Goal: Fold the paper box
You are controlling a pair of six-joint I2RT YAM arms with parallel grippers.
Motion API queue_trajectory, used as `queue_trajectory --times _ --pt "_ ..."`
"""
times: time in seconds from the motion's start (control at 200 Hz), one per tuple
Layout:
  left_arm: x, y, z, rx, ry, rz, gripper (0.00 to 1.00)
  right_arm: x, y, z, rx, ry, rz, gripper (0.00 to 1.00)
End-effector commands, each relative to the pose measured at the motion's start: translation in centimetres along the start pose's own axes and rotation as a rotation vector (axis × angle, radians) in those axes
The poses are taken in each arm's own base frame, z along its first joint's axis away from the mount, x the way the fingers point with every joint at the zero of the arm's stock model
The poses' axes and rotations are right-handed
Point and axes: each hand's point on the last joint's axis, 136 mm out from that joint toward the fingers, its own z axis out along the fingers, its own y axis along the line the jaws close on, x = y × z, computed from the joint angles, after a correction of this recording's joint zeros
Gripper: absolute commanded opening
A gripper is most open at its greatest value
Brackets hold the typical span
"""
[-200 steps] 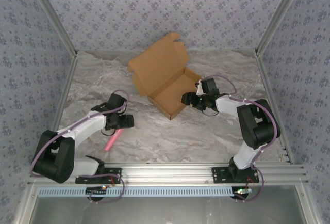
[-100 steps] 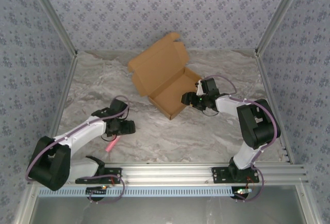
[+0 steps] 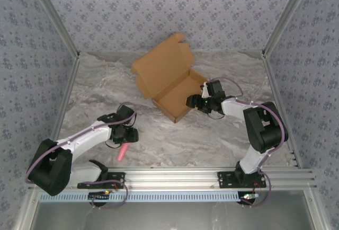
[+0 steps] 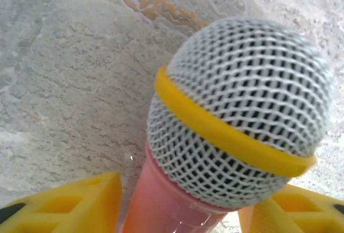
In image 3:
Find pink toy microphone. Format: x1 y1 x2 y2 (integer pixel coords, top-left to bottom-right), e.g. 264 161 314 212
117 143 130 161

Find brown cardboard box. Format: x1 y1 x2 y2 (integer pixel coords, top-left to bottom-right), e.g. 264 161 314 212
131 33 210 124

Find small black controller board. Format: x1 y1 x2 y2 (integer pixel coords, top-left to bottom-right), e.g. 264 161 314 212
88 191 111 201
238 192 259 205

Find grey metal panel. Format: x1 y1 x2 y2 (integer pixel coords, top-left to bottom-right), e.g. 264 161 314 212
31 200 318 230

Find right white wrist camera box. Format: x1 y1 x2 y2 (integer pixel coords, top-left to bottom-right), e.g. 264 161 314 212
200 81 210 99

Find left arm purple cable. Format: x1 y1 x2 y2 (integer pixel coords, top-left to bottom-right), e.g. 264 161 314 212
24 102 138 210

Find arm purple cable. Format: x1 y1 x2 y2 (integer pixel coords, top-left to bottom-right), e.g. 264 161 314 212
210 77 290 207
24 102 138 210

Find wide aluminium mounting rail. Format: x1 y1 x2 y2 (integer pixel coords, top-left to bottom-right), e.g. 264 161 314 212
28 168 317 190

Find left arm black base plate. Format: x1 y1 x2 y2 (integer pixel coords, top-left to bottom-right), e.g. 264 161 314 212
77 172 126 190

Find slotted pale blue cable duct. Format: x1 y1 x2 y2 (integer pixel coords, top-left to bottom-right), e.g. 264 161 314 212
38 192 240 204

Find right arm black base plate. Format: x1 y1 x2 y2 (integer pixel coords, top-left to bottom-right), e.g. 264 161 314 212
217 171 267 190

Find thin aluminium back rail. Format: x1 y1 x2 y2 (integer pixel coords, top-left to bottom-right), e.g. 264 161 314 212
78 50 263 55

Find aluminium corner post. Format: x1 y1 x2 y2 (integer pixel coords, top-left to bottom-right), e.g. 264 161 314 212
26 0 81 59
261 0 316 59

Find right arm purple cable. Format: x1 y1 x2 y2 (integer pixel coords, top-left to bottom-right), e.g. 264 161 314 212
210 77 290 207

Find aluminium lower frame rail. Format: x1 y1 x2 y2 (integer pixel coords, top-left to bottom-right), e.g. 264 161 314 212
303 189 328 230
13 189 40 230

